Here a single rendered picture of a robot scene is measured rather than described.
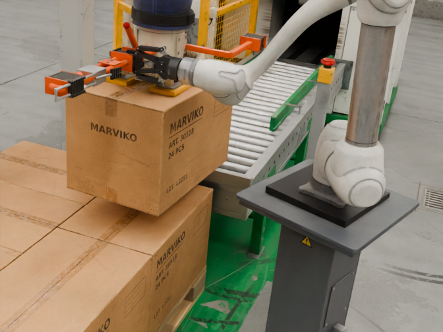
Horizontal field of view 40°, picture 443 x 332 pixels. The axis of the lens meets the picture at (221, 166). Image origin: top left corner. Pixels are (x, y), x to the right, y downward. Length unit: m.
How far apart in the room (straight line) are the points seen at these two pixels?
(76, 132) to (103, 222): 0.38
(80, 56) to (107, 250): 1.74
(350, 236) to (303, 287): 0.38
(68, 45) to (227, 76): 1.95
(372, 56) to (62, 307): 1.20
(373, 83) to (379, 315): 1.44
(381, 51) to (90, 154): 1.07
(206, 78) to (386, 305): 1.62
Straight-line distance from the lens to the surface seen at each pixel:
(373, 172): 1.94
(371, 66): 1.87
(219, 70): 1.94
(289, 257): 2.34
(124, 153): 2.17
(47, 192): 2.62
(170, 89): 2.18
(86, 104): 2.20
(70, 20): 3.71
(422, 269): 3.46
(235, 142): 3.18
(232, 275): 3.09
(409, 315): 3.09
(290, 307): 2.45
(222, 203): 2.76
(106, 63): 2.01
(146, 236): 2.31
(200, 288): 2.90
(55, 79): 1.80
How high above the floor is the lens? 1.77
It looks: 25 degrees down
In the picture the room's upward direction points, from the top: 6 degrees clockwise
